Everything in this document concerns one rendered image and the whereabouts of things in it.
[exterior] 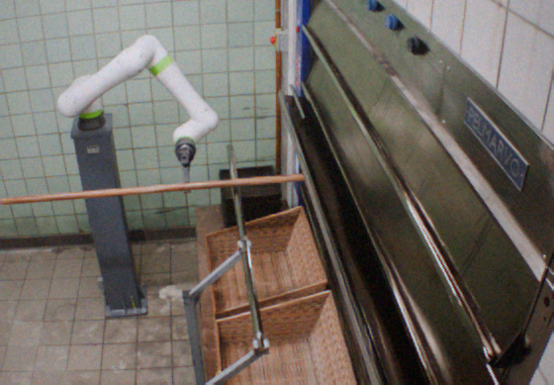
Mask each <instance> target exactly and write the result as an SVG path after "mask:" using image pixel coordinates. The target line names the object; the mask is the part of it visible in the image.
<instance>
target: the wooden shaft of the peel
mask: <svg viewBox="0 0 554 385"><path fill-rule="evenodd" d="M297 181H305V178H304V175H303V174H290V175H278V176H265V177H253V178H241V179H229V180H217V181H204V182H192V183H180V184H168V185H156V186H144V187H134V188H122V189H111V190H89V191H78V192H68V193H57V194H47V195H38V196H30V195H28V196H18V197H8V198H2V200H1V203H2V205H9V204H17V205H19V204H28V203H38V202H46V201H67V200H77V199H88V198H99V197H110V196H121V195H124V196H132V195H142V194H154V193H165V192H177V191H188V190H201V189H213V188H225V187H236V186H248V185H261V184H273V183H285V182H297Z"/></svg>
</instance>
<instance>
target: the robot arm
mask: <svg viewBox="0 0 554 385"><path fill-rule="evenodd" d="M145 68H146V69H147V70H148V71H150V72H151V73H152V74H153V76H154V78H155V79H156V80H157V81H158V82H160V83H161V84H162V85H163V86H164V87H165V89H166V90H167V91H168V92H169V93H170V94H171V95H173V96H174V97H175V98H176V99H177V101H178V103H179V104H180V105H181V106H182V108H183V109H184V110H185V112H186V113H187V114H188V115H189V116H190V118H191V119H190V120H189V121H188V122H186V123H185V124H183V125H182V126H181V127H179V128H178V129H177V130H176V131H175V132H174V134H173V140H174V142H175V149H174V150H173V151H175V154H176V156H177V158H178V160H179V161H180V162H181V163H182V167H183V171H184V173H183V180H184V183H190V180H189V170H190V162H191V161H192V160H193V158H194V155H195V153H196V150H197V149H199V148H198V147H195V143H196V142H197V141H198V140H200V139H201V138H202V137H204V136H205V135H207V134H208V133H210V132H211V131H213V130H214V129H215V128H216V127H217V126H218V123H219V117H218V114H217V113H216V112H215V111H214V110H213V109H212V108H211V107H210V106H208V104H207V103H206V102H205V101H204V100H203V99H202V98H201V96H200V95H199V94H198V93H197V92H196V91H195V89H194V88H193V87H192V86H191V84H189V81H188V80H187V79H186V77H185V76H184V74H183V73H182V71H181V70H180V69H179V68H178V66H177V63H176V61H175V60H173V58H171V57H170V55H169V54H168V51H167V50H166V48H164V47H163V46H162V44H161V43H160V41H159V40H158V39H157V38H156V37H154V36H152V35H149V36H142V37H141V38H140V39H138V40H137V41H136V42H135V43H134V44H133V45H132V46H130V47H129V48H126V49H124V50H123V51H122V52H121V53H120V54H119V55H117V56H116V57H115V58H114V59H113V61H111V62H110V63H109V64H108V65H106V66H105V67H104V68H102V70H100V71H99V72H97V73H96V74H94V75H83V76H80V77H78V78H76V79H75V80H74V81H73V83H72V85H71V86H70V87H69V88H68V89H67V90H65V92H64V93H62V94H61V95H60V96H59V98H58V102H57V110H58V111H59V112H60V114H61V115H62V116H63V117H64V118H67V119H71V118H74V117H76V116H79V119H78V122H77V127H78V129H79V130H84V131H92V130H97V129H99V128H101V127H103V126H104V125H105V124H106V118H105V117H104V116H103V110H102V101H101V96H102V95H103V94H105V93H107V92H108V91H109V90H111V89H112V88H114V87H116V86H118V85H120V84H121V83H123V82H125V81H127V80H129V79H131V78H133V77H135V76H138V75H140V74H141V73H142V72H143V71H144V70H145ZM187 167H189V168H187Z"/></svg>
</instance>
